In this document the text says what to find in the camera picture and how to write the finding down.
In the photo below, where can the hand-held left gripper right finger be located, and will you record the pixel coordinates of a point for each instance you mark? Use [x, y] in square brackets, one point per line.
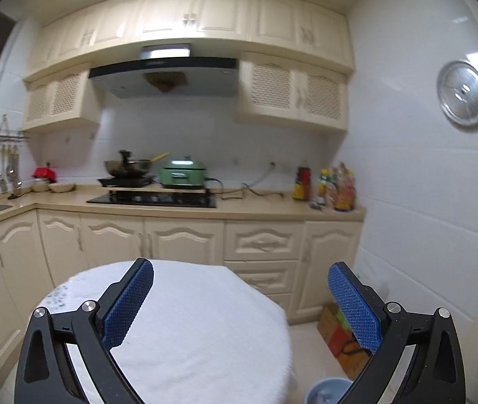
[354, 307]

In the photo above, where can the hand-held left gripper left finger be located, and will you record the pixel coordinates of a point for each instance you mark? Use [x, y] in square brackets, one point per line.
[127, 303]

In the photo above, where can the blue plastic waste bin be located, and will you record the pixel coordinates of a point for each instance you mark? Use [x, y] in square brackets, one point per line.
[323, 391]

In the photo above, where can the red green cardboard box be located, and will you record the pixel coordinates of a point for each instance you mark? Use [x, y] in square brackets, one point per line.
[331, 330]

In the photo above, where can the cream kitchen base cabinet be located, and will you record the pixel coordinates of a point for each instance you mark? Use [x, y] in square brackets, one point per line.
[116, 240]

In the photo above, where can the round table with white tablecloth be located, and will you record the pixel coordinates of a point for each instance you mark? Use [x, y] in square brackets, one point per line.
[205, 324]

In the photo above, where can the black gas stove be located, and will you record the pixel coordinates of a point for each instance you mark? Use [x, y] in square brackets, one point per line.
[152, 200]

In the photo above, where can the cluster of seasoning bottles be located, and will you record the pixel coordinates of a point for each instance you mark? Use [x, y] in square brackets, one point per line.
[342, 189]

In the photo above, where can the black induction cooker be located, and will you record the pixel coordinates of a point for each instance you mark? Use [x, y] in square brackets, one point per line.
[127, 181]

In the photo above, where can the yellow capped bottle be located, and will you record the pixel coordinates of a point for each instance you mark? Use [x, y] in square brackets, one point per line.
[324, 185]

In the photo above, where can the beige bowl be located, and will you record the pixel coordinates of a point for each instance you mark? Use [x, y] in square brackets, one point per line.
[39, 186]
[62, 187]

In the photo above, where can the dark sauce bottle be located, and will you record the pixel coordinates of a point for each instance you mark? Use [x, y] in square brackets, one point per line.
[302, 181]

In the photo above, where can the green electric cooking pot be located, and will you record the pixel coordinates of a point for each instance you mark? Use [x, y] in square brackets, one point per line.
[184, 174]

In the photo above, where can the round metal pot lid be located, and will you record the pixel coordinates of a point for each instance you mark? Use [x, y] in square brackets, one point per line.
[464, 94]

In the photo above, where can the metal utensil rack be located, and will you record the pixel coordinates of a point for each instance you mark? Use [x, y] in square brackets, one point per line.
[9, 151]

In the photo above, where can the grey range hood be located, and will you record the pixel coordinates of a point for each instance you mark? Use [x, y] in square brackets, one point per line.
[167, 80]

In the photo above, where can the cream upper cabinet row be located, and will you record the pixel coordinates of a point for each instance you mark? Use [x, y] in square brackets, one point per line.
[222, 17]

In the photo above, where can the small cream lattice wall cabinet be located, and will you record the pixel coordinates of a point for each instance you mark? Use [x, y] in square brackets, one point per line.
[62, 96]

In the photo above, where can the wide cream lattice wall cabinet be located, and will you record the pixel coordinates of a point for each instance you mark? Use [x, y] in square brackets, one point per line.
[293, 90]

